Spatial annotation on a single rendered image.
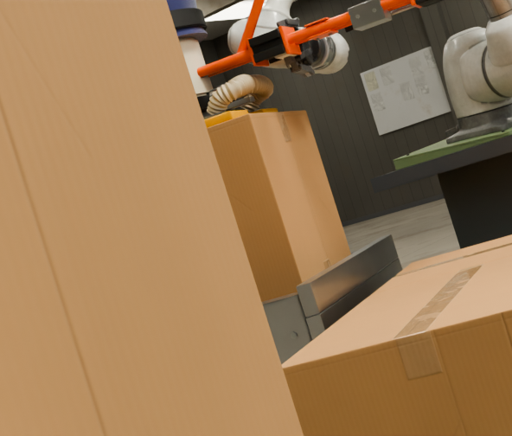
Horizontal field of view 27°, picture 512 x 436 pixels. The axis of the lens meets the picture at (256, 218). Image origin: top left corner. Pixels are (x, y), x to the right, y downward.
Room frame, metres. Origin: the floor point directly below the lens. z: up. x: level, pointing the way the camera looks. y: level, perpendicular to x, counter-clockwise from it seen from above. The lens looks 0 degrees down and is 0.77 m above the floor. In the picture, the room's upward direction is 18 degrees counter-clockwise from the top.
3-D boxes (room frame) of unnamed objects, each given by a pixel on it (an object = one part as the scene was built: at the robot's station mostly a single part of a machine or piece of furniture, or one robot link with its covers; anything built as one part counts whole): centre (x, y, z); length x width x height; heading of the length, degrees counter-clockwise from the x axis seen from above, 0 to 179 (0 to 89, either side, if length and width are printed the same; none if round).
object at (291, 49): (2.28, -0.14, 1.08); 0.10 x 0.08 x 0.06; 159
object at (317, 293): (2.29, -0.17, 0.58); 0.70 x 0.03 x 0.06; 160
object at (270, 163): (2.42, 0.16, 0.75); 0.60 x 0.40 x 0.40; 70
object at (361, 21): (2.20, -0.34, 1.07); 0.07 x 0.07 x 0.04; 69
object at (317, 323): (2.29, -0.17, 0.48); 0.70 x 0.03 x 0.15; 160
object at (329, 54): (2.49, -0.24, 1.07); 0.09 x 0.06 x 0.09; 70
